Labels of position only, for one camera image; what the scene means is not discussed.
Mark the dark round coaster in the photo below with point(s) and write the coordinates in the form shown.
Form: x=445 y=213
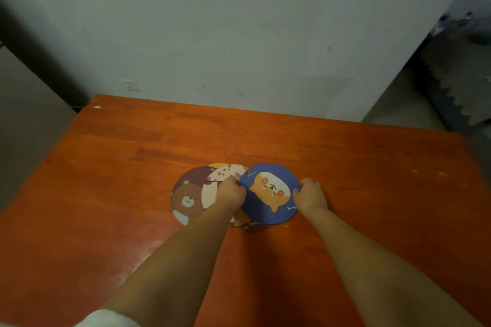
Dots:
x=254 y=226

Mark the person's left fingers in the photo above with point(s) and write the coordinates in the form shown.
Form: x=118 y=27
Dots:
x=232 y=182

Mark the yellow round coaster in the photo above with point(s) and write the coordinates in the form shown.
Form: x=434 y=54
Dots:
x=241 y=217

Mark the person's right forearm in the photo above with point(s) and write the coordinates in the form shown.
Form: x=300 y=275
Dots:
x=376 y=273

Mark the cream round spotted coaster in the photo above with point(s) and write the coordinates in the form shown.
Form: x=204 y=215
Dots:
x=216 y=181

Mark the grey scalloped cloth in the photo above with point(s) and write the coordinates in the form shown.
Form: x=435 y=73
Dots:
x=460 y=77

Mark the brown round bear coaster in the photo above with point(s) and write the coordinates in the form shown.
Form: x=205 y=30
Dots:
x=190 y=198

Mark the grey cabinet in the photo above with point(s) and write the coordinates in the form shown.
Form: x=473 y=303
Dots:
x=27 y=127

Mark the person's right fingers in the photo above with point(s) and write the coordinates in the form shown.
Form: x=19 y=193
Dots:
x=303 y=187

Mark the blue round dog coaster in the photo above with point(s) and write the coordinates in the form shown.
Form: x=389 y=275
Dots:
x=268 y=194

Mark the person's right hand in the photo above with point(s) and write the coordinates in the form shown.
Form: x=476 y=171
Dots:
x=310 y=198

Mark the person's left hand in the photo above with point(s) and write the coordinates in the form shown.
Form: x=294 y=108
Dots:
x=230 y=194

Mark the white sleeve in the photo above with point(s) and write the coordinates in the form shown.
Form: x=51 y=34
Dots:
x=107 y=319

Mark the person's left forearm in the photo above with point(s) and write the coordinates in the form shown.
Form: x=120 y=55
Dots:
x=180 y=261

